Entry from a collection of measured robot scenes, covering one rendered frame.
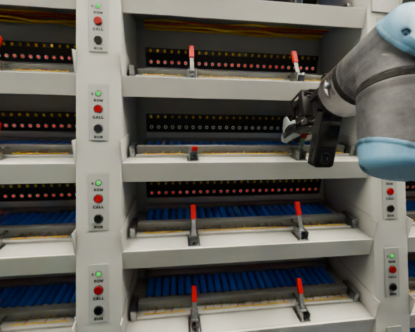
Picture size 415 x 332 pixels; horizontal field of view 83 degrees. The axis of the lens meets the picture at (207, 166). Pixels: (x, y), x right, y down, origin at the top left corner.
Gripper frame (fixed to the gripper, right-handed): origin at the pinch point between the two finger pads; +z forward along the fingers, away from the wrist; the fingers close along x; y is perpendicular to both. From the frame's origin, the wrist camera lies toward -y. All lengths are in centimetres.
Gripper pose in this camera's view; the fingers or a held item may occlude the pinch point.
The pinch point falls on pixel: (291, 141)
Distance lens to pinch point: 67.0
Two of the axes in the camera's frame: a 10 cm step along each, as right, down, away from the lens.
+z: -1.1, 2.3, 9.7
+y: -0.4, -9.7, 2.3
